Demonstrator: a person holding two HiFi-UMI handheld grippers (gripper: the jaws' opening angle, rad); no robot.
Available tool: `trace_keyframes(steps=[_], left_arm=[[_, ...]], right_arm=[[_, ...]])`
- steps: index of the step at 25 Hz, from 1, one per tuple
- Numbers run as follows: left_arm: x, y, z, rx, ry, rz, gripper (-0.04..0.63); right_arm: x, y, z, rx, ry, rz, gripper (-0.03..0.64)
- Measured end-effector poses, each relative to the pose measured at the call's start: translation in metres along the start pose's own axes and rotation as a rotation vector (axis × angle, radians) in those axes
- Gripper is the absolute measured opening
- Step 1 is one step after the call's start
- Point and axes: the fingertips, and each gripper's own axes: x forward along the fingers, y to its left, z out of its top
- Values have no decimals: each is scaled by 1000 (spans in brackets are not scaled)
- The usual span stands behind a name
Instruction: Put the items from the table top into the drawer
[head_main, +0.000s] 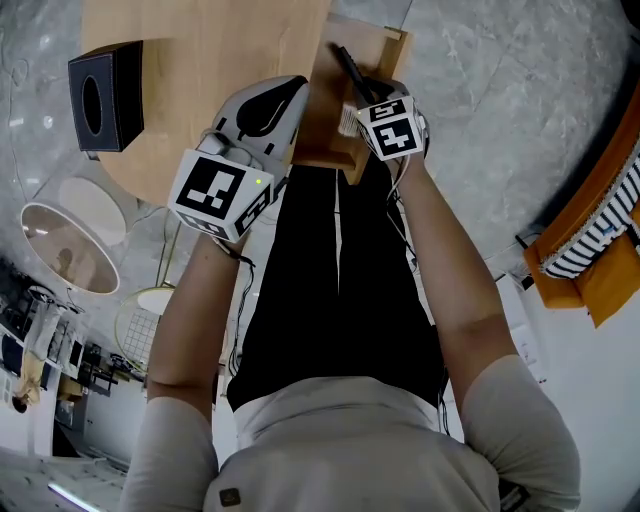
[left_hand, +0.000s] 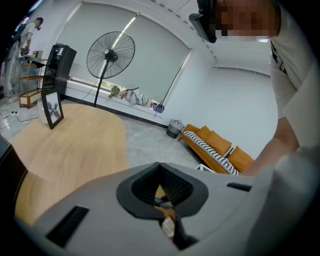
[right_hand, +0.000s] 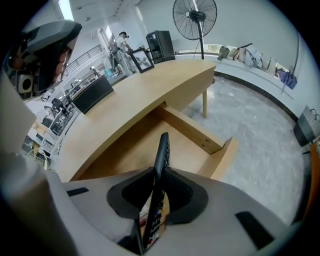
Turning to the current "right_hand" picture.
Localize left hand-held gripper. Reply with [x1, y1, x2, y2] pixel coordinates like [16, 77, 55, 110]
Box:
[4, 19, 83, 101]

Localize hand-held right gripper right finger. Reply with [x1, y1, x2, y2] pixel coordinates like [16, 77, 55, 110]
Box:
[149, 166, 298, 256]

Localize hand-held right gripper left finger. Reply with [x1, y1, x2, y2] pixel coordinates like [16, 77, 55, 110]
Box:
[0, 149, 157, 256]

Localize black remote control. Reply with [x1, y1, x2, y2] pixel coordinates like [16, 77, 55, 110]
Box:
[142, 132, 171, 252]

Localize wooden desk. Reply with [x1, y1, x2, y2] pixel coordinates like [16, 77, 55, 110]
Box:
[56, 59, 217, 182]

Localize person's left hand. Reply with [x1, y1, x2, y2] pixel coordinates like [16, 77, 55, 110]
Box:
[53, 48, 73, 84]

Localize black balcony railing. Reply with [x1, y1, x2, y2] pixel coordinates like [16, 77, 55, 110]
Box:
[66, 44, 106, 76]

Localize black leather tissue box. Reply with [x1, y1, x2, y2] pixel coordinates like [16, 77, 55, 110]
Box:
[71, 74, 115, 115]

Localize cluttered white work desks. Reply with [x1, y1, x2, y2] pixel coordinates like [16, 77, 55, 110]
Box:
[22, 82, 76, 163]

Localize black tall cabinet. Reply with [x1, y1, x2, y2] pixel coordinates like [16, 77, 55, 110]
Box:
[145, 30, 176, 65]

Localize grey woven basket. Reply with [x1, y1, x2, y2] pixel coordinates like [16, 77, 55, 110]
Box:
[292, 104, 320, 148]

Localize black standing fan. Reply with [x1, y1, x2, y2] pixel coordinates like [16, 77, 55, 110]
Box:
[172, 0, 218, 60]

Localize cream tote bag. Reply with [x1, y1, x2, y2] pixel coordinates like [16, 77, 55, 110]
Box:
[261, 57, 278, 76]

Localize pale blue white handbag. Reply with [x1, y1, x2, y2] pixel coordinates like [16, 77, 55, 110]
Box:
[246, 48, 263, 70]

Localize black picture frame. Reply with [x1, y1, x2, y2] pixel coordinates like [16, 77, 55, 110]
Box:
[128, 47, 155, 74]

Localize beige handbag black strap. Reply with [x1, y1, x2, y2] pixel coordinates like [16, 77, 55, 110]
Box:
[226, 42, 248, 63]

